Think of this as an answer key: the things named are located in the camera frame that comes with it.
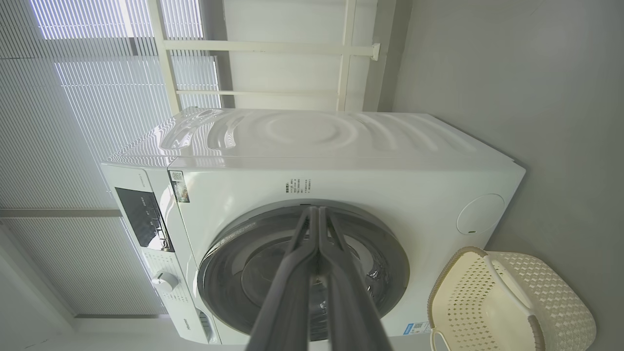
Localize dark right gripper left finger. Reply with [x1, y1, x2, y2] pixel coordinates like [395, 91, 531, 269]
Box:
[246, 206, 320, 351]

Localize cream perforated laundry basket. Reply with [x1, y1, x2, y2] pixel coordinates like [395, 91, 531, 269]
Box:
[428, 246, 596, 351]

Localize detergent drawer handle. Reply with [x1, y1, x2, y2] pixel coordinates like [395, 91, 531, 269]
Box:
[195, 308, 217, 342]

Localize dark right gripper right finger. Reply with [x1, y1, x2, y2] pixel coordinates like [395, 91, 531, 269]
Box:
[318, 207, 393, 351]

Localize QR code sticker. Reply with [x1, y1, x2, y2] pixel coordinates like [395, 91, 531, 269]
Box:
[169, 171, 190, 203]

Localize white window blinds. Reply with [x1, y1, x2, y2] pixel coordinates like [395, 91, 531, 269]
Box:
[0, 0, 222, 317]

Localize white front-load washing machine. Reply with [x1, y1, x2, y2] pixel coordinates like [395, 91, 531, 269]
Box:
[101, 107, 526, 346]

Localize white washer dial knob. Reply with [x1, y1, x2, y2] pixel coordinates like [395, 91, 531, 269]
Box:
[152, 272, 179, 294]

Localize black-rimmed glass washer door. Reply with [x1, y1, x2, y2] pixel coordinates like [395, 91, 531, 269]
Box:
[197, 200, 410, 342]

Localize round filter access cover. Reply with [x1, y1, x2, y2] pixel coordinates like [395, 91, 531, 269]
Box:
[456, 194, 506, 235]

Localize white metal rack frame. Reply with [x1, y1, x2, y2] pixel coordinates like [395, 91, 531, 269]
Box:
[146, 0, 381, 113]

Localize black washer control panel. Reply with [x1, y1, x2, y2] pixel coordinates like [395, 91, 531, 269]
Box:
[115, 188, 175, 253]

